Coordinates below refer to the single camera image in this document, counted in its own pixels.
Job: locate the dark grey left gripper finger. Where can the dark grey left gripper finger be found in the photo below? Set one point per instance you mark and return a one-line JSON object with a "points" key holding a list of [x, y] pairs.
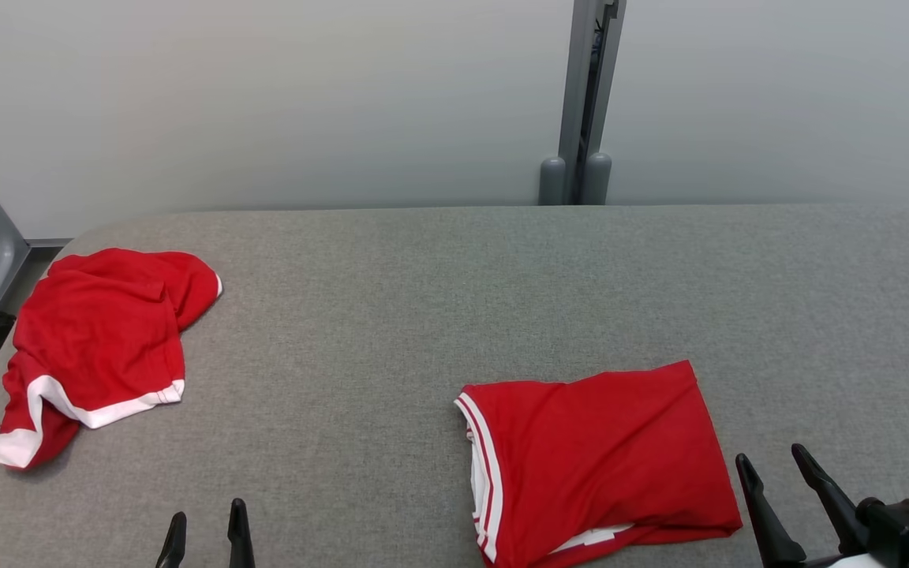
{"points": [[172, 548], [240, 540]]}

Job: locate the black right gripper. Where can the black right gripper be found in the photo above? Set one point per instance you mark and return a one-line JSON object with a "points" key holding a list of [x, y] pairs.
{"points": [[904, 528]]}

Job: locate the red shirt with white collar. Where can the red shirt with white collar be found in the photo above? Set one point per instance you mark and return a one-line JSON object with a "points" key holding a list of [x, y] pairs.
{"points": [[596, 457]]}

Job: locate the red shorts with white trim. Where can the red shorts with white trim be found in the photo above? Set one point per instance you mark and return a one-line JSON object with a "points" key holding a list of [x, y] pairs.
{"points": [[99, 331]]}

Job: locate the grey metal partition post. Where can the grey metal partition post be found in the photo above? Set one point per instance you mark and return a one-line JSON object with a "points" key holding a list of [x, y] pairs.
{"points": [[577, 95]]}

